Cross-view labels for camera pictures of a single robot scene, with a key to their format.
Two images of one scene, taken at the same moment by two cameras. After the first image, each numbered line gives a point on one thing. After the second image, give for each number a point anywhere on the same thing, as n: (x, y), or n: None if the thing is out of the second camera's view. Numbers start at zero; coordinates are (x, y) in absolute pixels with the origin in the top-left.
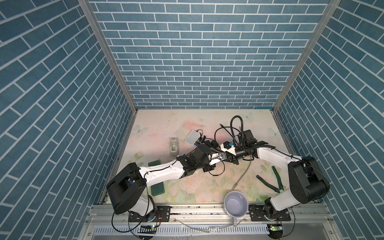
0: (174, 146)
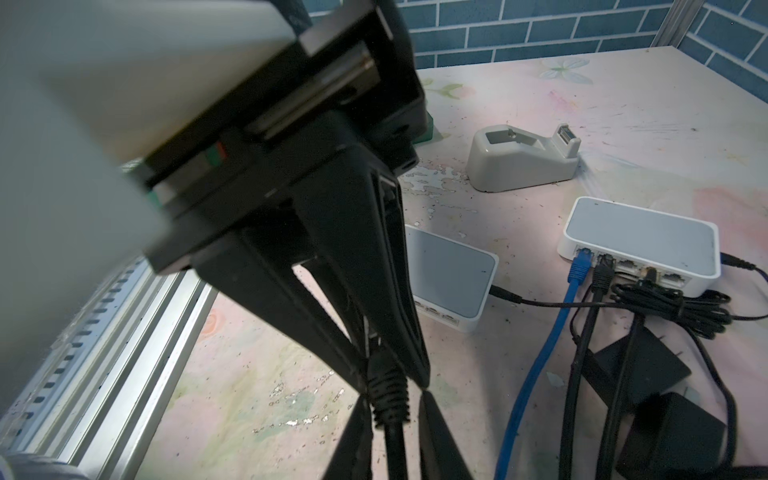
0: (506, 157)
